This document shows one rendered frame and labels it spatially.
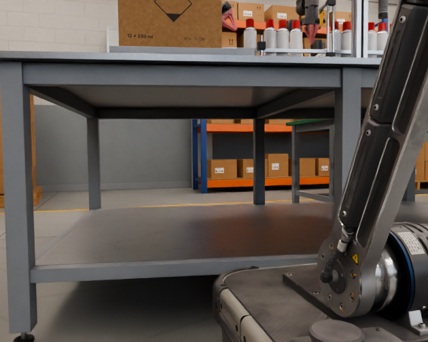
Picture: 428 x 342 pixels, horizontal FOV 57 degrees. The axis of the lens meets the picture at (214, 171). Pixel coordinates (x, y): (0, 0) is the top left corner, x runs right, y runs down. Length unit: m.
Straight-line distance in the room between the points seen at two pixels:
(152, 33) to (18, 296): 0.84
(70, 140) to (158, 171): 1.30
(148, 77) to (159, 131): 4.68
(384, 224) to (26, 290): 0.99
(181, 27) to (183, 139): 4.73
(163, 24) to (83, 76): 0.27
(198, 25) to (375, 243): 0.82
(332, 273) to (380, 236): 0.12
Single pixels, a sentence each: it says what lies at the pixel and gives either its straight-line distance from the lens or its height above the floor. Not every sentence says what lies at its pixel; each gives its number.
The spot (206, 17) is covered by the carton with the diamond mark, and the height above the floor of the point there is 0.95.
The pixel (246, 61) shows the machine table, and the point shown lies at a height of 0.81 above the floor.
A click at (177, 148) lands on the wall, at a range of 5.88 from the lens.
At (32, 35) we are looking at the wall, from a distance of 6.10.
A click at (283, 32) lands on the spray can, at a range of 1.70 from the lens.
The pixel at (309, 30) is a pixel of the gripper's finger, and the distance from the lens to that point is 1.82.
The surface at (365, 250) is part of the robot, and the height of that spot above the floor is 0.40.
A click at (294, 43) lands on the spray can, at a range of 1.71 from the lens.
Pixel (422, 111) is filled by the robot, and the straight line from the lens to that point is 0.58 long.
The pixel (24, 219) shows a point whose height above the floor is 0.37.
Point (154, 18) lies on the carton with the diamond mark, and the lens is 1.22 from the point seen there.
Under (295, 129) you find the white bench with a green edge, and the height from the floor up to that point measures 0.73.
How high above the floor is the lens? 0.56
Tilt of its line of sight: 3 degrees down
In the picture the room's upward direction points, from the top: 1 degrees counter-clockwise
